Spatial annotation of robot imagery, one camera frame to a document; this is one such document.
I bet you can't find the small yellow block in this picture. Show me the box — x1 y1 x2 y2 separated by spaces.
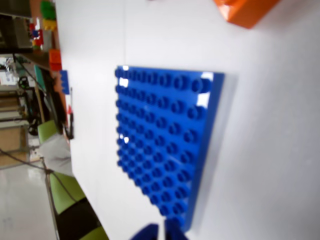
42 17 57 32

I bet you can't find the green and black chair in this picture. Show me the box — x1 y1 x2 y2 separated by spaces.
37 119 110 240

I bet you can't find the black and red pen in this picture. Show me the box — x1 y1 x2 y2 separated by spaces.
66 87 75 140

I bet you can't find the small orange block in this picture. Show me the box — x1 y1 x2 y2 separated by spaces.
48 49 63 72

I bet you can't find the small blue block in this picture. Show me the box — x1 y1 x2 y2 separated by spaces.
59 70 71 95

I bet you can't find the red blue white brick stack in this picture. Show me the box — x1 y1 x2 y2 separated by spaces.
29 22 44 51

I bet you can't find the blue 8x8 baseplate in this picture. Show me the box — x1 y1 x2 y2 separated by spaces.
114 65 226 232

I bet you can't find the small green block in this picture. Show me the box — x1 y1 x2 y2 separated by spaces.
40 0 56 20

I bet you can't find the orange 2x4 block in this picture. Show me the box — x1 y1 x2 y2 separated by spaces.
212 0 281 30

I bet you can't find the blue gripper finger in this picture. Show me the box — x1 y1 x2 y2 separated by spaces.
129 223 160 240
164 218 189 240

